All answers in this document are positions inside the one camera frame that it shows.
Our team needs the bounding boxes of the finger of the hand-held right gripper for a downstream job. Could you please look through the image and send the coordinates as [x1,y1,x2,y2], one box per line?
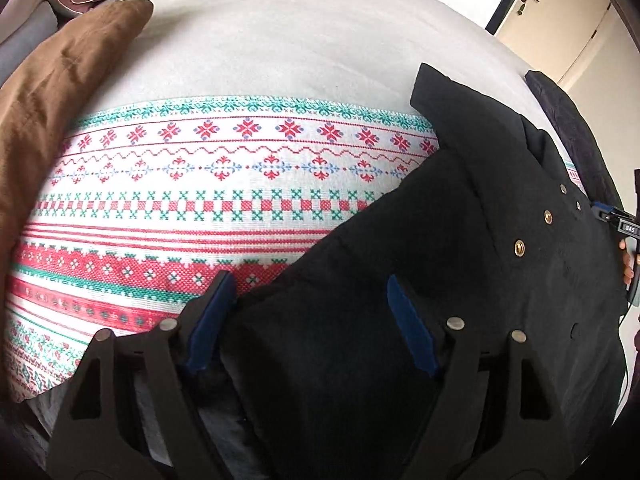
[590,202,626,224]

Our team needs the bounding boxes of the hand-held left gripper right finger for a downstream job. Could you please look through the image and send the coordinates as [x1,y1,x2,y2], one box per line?
[389,275,581,480]

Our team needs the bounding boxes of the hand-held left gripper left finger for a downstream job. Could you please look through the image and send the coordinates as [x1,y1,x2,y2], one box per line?
[47,271,237,480]

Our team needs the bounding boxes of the black jacket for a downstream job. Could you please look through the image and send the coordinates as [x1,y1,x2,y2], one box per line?
[220,62,632,480]

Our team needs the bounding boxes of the person's right hand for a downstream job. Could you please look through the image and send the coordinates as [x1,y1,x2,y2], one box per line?
[619,239,640,287]

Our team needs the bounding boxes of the dark quilted cloth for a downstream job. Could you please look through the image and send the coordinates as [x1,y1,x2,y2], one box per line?
[524,70,623,211]

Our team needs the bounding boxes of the red green patterned blanket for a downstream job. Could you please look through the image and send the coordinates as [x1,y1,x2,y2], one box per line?
[5,95,587,406]

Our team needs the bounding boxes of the cream door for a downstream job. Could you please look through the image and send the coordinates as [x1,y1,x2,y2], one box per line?
[495,0,617,88]

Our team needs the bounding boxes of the brown pillow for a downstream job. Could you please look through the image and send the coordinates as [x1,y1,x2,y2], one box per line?
[0,0,154,273]

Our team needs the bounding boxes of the white bed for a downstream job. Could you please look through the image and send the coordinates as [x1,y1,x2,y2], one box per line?
[15,0,591,480]

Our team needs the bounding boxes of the grey cushion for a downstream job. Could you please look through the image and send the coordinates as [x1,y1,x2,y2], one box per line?
[0,0,59,81]

